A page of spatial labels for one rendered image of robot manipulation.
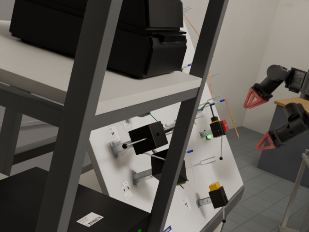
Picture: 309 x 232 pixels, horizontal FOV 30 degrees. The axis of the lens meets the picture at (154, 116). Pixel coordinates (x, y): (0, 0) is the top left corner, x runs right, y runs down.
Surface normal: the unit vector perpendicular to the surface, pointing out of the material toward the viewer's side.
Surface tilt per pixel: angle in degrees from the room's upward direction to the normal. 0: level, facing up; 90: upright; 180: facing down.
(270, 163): 90
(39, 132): 90
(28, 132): 90
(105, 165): 53
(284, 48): 90
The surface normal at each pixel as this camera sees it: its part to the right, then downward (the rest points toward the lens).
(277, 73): -0.41, -0.01
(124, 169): 0.87, -0.32
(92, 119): 0.90, 0.32
